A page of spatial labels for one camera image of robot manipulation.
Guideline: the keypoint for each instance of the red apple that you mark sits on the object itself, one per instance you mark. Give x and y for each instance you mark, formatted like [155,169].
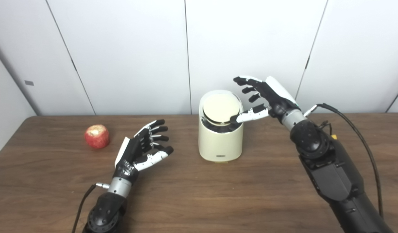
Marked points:
[97,137]

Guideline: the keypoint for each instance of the cream-colored bin body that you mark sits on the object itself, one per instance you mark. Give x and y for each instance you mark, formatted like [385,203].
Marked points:
[220,144]

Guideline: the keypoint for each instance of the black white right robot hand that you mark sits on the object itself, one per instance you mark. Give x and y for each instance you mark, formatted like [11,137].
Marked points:
[276,97]

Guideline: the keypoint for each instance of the small grey wall label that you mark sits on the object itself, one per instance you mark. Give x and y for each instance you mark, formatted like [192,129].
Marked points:
[29,83]

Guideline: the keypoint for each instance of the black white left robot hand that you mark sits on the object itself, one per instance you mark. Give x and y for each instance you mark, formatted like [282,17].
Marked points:
[130,153]

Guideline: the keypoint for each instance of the black wall panel hinge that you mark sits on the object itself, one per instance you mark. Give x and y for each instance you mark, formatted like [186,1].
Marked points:
[307,62]
[74,65]

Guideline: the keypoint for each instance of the round cream bin lid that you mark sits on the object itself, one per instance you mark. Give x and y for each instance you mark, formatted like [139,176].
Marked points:
[220,108]

